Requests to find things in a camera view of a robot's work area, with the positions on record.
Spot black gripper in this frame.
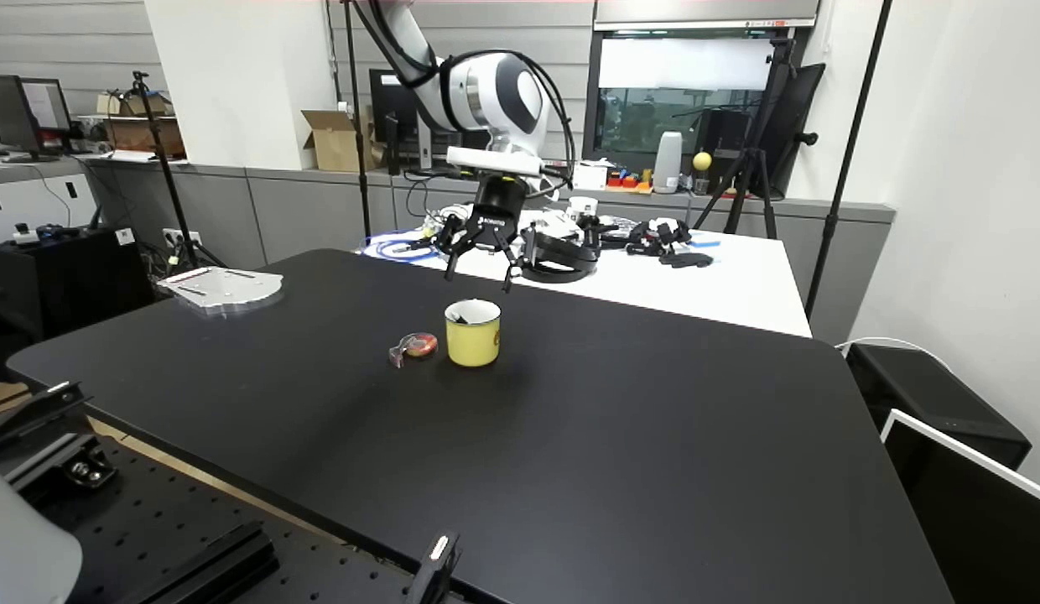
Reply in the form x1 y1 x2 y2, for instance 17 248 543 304
433 176 537 294

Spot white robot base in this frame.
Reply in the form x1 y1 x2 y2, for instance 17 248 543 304
0 457 83 604

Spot yellow mug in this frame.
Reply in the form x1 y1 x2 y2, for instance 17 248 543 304
444 294 506 372

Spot black round bag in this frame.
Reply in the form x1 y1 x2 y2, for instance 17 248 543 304
517 216 603 283

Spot white plastic device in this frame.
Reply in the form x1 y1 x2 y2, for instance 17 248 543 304
537 197 602 243

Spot small red round trinket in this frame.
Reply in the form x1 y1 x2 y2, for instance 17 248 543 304
385 329 444 368

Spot small white box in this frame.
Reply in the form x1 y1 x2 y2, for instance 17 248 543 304
570 158 615 195

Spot black computer tower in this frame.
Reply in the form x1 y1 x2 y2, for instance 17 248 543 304
367 68 437 178

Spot red orange small items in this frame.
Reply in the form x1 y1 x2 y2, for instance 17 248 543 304
609 165 657 195

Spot thin black pole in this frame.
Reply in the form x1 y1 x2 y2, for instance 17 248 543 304
339 0 373 246
802 0 897 321

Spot black headset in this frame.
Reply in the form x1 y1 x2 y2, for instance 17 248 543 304
626 216 714 272

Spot small open cardboard box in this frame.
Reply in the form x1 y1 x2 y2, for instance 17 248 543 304
299 108 364 176

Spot white canister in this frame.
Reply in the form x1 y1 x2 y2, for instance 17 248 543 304
651 128 687 195

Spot grey counter cabinet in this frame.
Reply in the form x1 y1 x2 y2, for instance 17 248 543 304
82 153 897 347

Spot white side table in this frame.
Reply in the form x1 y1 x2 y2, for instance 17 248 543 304
364 216 817 341

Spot silver metal plate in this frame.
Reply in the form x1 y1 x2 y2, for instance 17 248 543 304
156 261 289 318

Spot black light stand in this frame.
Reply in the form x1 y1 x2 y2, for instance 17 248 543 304
126 68 201 272

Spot black perforated breadboard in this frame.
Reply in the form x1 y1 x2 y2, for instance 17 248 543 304
0 429 480 604

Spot black storage cabinet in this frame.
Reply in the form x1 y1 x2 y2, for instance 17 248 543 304
0 228 157 379

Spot black low cabinet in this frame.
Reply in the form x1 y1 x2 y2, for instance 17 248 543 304
847 340 1035 470

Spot dark computer monitor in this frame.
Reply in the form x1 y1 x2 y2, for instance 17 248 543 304
0 74 78 153

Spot white framed panel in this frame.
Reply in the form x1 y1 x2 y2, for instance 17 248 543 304
877 407 1040 604

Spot blue cable coil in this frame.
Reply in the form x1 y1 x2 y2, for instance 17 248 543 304
367 231 445 266

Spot glass fronted wall cabinet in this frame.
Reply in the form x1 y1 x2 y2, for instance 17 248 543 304
592 23 823 171

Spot black camera tripod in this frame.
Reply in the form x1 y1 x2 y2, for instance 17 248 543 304
695 29 825 243

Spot black aluminium extrusion rail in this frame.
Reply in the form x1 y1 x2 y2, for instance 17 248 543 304
139 516 282 604

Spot corner bracket with screws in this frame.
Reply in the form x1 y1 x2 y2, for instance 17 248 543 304
56 449 120 496

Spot wide black extrusion rail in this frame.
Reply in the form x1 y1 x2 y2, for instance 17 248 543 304
0 379 102 489

